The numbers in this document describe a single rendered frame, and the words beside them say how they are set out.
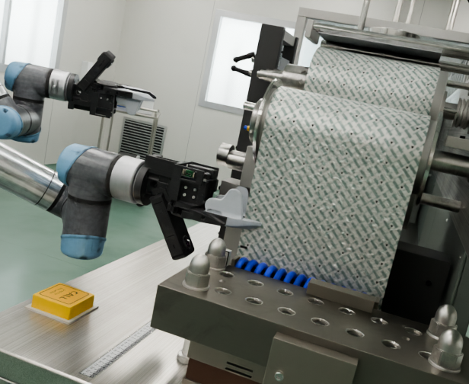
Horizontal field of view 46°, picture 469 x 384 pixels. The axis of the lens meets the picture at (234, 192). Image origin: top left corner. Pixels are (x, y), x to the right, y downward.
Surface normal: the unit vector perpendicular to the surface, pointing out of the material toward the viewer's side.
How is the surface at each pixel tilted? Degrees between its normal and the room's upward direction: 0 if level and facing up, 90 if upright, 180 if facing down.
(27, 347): 0
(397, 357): 0
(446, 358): 90
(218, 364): 90
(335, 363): 90
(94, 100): 98
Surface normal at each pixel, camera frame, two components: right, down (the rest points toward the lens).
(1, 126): 0.04, 0.19
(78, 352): 0.20, -0.96
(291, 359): -0.31, 0.11
